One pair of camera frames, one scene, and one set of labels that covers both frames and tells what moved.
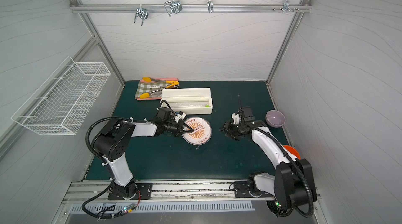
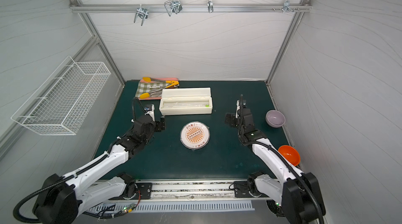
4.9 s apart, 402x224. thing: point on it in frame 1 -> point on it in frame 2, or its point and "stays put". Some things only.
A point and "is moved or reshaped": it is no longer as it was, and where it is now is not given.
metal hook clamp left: [142, 13] stays put
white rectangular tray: [189, 100] stays put
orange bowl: [292, 150] stays put
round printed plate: [202, 132] is moved or reshaped
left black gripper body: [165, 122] -> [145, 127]
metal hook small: [210, 7] stays put
